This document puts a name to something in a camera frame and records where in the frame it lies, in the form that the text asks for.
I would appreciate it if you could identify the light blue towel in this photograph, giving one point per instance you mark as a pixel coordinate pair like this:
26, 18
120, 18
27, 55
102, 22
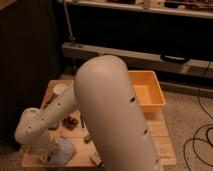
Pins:
62, 154

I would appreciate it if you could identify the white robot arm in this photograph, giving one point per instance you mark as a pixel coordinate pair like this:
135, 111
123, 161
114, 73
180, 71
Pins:
102, 92

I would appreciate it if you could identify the yellow plastic tray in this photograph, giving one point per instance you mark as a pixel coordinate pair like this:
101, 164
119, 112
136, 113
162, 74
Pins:
148, 90

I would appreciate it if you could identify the white paper cup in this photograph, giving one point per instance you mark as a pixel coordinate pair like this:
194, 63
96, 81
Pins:
59, 89

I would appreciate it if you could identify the brown grape bunch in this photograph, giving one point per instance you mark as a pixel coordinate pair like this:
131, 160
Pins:
69, 122

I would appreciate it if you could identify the green pepper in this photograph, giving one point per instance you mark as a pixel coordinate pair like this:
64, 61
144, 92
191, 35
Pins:
87, 139

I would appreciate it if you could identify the blue sponge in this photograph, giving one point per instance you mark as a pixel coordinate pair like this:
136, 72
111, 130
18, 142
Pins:
54, 126

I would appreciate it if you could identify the wooden scrub brush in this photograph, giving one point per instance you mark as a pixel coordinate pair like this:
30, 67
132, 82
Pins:
95, 158

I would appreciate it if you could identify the grey metal shelf rail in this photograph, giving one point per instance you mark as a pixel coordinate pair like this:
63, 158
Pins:
139, 59

